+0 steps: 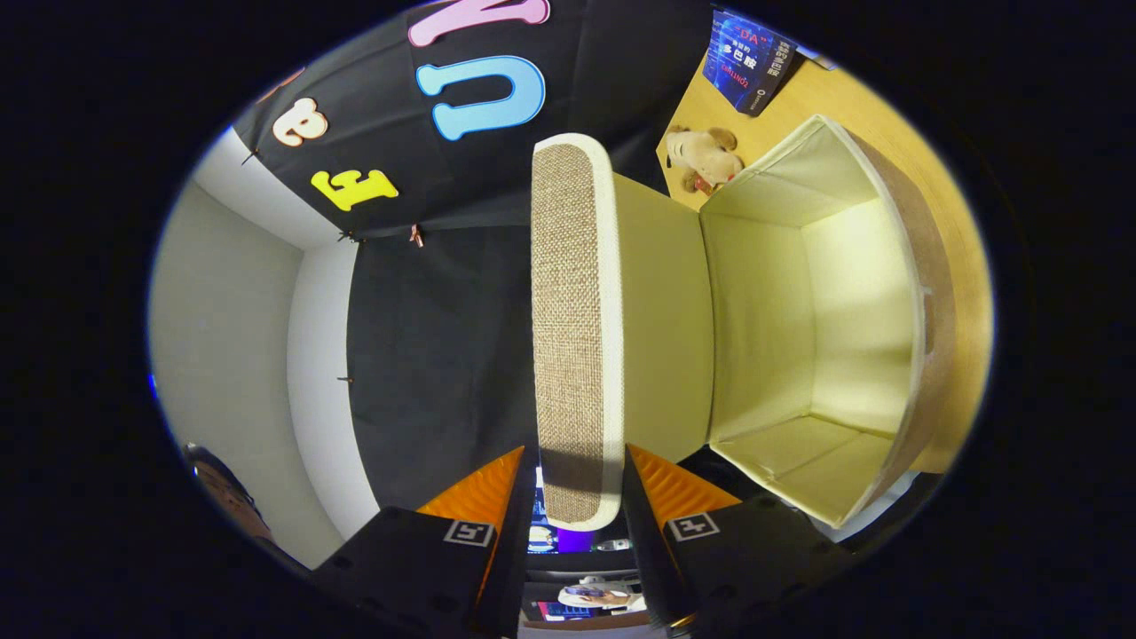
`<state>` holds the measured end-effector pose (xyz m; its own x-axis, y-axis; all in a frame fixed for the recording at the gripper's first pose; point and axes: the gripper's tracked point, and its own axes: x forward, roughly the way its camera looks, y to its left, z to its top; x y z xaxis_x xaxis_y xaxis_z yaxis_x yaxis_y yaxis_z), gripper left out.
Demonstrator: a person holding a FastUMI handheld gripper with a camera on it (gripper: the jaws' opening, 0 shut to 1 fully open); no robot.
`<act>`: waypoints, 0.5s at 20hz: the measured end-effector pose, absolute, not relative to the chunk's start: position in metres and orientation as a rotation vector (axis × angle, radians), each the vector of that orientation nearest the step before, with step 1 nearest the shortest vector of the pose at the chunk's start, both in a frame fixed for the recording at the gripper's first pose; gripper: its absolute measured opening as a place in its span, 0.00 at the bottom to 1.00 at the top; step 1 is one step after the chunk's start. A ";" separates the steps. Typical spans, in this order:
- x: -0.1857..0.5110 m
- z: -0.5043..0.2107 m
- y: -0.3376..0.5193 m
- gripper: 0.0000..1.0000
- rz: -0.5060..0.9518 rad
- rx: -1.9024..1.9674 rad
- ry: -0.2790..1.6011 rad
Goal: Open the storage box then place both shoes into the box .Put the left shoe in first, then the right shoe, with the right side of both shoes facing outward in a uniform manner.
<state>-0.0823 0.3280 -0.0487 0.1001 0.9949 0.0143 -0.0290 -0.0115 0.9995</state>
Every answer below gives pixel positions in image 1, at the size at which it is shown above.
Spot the person's head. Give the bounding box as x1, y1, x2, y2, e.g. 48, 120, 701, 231
185, 442, 278, 549

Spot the brown plush dog toy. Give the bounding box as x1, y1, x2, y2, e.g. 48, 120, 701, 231
666, 124, 745, 194

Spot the dark blue book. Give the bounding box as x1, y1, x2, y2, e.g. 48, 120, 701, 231
703, 9, 804, 116

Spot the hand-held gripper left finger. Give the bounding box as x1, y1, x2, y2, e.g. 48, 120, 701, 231
306, 444, 540, 639

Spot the brown fabric storage box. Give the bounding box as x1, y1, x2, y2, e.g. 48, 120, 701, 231
531, 114, 958, 532

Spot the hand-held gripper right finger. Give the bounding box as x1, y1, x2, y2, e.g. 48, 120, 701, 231
621, 444, 857, 639

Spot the computer monitor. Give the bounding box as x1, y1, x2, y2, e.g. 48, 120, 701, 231
530, 466, 627, 556

